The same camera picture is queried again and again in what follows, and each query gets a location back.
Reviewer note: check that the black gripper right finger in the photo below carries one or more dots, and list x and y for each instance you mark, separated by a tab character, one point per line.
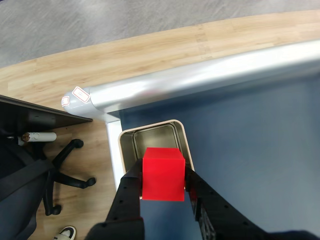
220	220

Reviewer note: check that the white cylindrical tube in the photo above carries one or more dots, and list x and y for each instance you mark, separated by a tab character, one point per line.
42	137

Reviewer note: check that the beige metal square container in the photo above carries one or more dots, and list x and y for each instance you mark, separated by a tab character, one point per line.
155	137

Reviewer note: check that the white red-bordered sticker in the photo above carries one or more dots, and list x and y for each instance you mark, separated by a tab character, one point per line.
65	101
81	93

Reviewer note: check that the red cube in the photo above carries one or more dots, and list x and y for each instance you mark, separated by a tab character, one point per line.
162	175

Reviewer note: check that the silver aluminium board frame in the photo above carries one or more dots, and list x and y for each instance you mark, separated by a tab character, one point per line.
200	72

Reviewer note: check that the dark brown desk panel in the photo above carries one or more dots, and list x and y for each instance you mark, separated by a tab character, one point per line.
50	115

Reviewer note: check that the black office chair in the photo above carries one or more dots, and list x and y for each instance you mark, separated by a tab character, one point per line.
62	155

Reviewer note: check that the person's foot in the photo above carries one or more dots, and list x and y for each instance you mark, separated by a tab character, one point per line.
65	233

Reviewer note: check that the taped-tip black gripper left finger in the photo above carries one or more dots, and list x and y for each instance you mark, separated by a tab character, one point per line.
125	205

